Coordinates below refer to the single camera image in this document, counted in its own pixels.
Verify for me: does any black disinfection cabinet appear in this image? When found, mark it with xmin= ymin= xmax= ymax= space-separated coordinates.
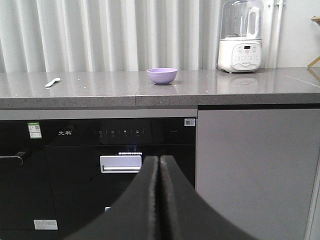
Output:
xmin=41 ymin=117 xmax=197 ymax=240

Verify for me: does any upper silver drawer handle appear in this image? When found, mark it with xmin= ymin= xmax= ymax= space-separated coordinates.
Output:
xmin=99 ymin=155 xmax=142 ymax=174

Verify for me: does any wooden stand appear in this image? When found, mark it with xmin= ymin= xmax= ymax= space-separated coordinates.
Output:
xmin=307 ymin=15 xmax=320 ymax=68

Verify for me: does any white pleated curtain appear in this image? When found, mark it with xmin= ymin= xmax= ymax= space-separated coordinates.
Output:
xmin=0 ymin=0 xmax=278 ymax=73

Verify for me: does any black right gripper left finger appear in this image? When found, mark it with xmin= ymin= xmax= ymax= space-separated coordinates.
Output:
xmin=65 ymin=156 xmax=159 ymax=240

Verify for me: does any purple plastic bowl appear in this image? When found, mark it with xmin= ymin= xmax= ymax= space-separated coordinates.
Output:
xmin=146 ymin=67 xmax=178 ymax=85

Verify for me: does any grey stone countertop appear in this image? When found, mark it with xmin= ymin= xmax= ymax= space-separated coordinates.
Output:
xmin=0 ymin=67 xmax=320 ymax=110

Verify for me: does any grey cabinet door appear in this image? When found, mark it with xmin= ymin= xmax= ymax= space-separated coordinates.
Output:
xmin=196 ymin=109 xmax=320 ymax=240

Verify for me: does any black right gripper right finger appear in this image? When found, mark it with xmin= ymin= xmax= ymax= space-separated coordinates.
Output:
xmin=159 ymin=155 xmax=255 ymax=240

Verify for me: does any white soy milk blender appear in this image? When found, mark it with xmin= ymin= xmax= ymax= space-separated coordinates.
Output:
xmin=217 ymin=0 xmax=264 ymax=73

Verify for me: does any mint green plastic spoon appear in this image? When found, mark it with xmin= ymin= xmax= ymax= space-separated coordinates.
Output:
xmin=45 ymin=77 xmax=61 ymax=88

